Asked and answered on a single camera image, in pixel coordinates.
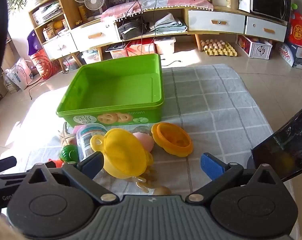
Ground white blue carton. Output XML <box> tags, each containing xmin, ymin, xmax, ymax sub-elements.
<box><xmin>276</xmin><ymin>42</ymin><xmax>302</xmax><ymax>67</ymax></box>

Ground wooden cabinet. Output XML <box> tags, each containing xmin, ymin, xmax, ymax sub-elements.
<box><xmin>28</xmin><ymin>0</ymin><xmax>291</xmax><ymax>68</ymax></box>

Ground black glossy board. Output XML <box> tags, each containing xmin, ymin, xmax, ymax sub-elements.
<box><xmin>246</xmin><ymin>99</ymin><xmax>302</xmax><ymax>182</ymax></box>

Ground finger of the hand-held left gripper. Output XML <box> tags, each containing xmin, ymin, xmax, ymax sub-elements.
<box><xmin>0</xmin><ymin>156</ymin><xmax>17</xmax><ymax>174</ymax></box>

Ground red printed bag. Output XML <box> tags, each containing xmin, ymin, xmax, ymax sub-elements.
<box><xmin>30</xmin><ymin>49</ymin><xmax>59</xmax><ymax>80</ymax></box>

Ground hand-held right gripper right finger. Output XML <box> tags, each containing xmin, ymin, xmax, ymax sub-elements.
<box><xmin>186</xmin><ymin>152</ymin><xmax>284</xmax><ymax>204</ymax></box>

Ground clear storage bin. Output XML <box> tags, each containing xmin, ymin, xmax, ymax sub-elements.
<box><xmin>154</xmin><ymin>37</ymin><xmax>176</xmax><ymax>55</ymax></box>
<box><xmin>81</xmin><ymin>49</ymin><xmax>101</xmax><ymax>64</ymax></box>
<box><xmin>110</xmin><ymin>47</ymin><xmax>129</xmax><ymax>59</ymax></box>

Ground white plastic sack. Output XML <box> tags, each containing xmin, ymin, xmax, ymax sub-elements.
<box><xmin>5</xmin><ymin>57</ymin><xmax>34</xmax><ymax>90</ymax></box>

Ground grey checked blanket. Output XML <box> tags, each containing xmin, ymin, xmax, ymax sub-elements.
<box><xmin>6</xmin><ymin>64</ymin><xmax>275</xmax><ymax>198</ymax></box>

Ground pink fringed cloth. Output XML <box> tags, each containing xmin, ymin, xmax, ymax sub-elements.
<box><xmin>101</xmin><ymin>0</ymin><xmax>214</xmax><ymax>22</ymax></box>

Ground orange cardboard box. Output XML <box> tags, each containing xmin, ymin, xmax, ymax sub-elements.
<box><xmin>126</xmin><ymin>40</ymin><xmax>157</xmax><ymax>57</ymax></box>

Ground brown ball toy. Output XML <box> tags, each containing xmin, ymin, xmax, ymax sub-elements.
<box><xmin>127</xmin><ymin>166</ymin><xmax>172</xmax><ymax>195</ymax></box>

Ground white plastic crate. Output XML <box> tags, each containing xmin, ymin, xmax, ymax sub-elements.
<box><xmin>237</xmin><ymin>35</ymin><xmax>273</xmax><ymax>60</ymax></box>

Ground yellow egg tray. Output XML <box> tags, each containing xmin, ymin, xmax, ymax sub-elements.
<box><xmin>200</xmin><ymin>39</ymin><xmax>237</xmax><ymax>57</ymax></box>

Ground black bag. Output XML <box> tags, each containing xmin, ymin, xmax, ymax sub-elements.
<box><xmin>118</xmin><ymin>17</ymin><xmax>148</xmax><ymax>40</ymax></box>

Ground white drawer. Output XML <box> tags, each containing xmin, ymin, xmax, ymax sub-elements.
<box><xmin>71</xmin><ymin>22</ymin><xmax>121</xmax><ymax>53</ymax></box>
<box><xmin>244</xmin><ymin>17</ymin><xmax>287</xmax><ymax>42</ymax></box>
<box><xmin>188</xmin><ymin>10</ymin><xmax>246</xmax><ymax>34</ymax></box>
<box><xmin>42</xmin><ymin>33</ymin><xmax>79</xmax><ymax>60</ymax></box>

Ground beige starfish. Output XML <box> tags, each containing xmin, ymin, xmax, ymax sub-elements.
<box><xmin>58</xmin><ymin>122</ymin><xmax>78</xmax><ymax>145</ymax></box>

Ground pink toy egg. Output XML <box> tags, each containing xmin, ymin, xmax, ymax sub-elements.
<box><xmin>133</xmin><ymin>132</ymin><xmax>155</xmax><ymax>153</ymax></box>

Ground green plastic box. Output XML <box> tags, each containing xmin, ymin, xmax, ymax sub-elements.
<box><xmin>56</xmin><ymin>53</ymin><xmax>165</xmax><ymax>128</ymax></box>

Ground stack of papers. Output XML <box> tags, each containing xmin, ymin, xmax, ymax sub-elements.
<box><xmin>33</xmin><ymin>2</ymin><xmax>63</xmax><ymax>22</ymax></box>

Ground folded light cloths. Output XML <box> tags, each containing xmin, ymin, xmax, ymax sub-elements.
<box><xmin>151</xmin><ymin>12</ymin><xmax>187</xmax><ymax>33</ymax></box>

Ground red toy piece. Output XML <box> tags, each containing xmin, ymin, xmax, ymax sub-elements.
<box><xmin>48</xmin><ymin>158</ymin><xmax>64</xmax><ymax>168</ymax></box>

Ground red gift bag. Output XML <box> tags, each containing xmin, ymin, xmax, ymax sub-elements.
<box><xmin>287</xmin><ymin>11</ymin><xmax>302</xmax><ymax>47</ymax></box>

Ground green husk toy corn half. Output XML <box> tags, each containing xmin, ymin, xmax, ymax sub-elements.
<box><xmin>60</xmin><ymin>144</ymin><xmax>79</xmax><ymax>162</ymax></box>

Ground clear cotton swab jar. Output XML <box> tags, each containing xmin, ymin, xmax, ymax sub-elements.
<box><xmin>76</xmin><ymin>123</ymin><xmax>108</xmax><ymax>163</ymax></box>

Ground black microwave oven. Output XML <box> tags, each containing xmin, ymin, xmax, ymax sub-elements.
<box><xmin>250</xmin><ymin>0</ymin><xmax>291</xmax><ymax>22</ymax></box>

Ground small white desk fan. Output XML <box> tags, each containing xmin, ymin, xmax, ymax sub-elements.
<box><xmin>84</xmin><ymin>0</ymin><xmax>106</xmax><ymax>22</ymax></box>

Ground purple plastic stool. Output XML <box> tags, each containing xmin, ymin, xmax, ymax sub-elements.
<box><xmin>27</xmin><ymin>29</ymin><xmax>43</xmax><ymax>56</ymax></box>

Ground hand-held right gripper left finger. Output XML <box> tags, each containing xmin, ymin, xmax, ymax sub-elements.
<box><xmin>18</xmin><ymin>152</ymin><xmax>120</xmax><ymax>204</ymax></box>

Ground yellow toy pot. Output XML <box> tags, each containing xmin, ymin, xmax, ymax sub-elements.
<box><xmin>90</xmin><ymin>128</ymin><xmax>154</xmax><ymax>179</ymax></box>

